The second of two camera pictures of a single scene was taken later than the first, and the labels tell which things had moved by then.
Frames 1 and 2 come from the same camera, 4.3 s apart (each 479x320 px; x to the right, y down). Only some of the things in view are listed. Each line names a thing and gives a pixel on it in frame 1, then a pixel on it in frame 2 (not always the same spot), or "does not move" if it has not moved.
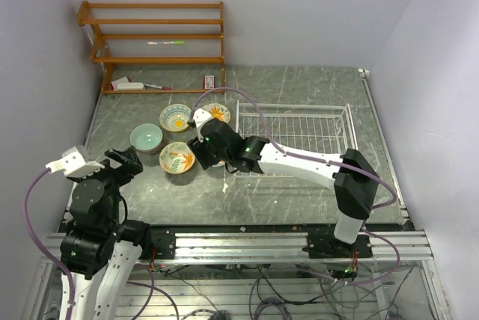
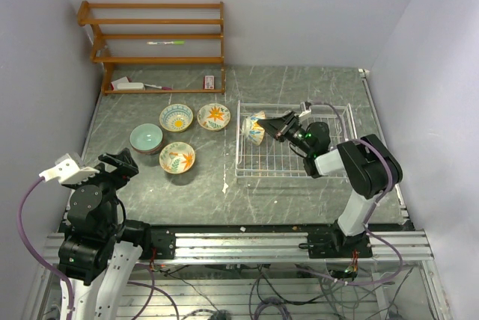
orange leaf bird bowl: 177,158 does not move
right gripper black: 201,155 -> 279,127
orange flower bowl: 219,111 does not move
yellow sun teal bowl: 175,117 does not move
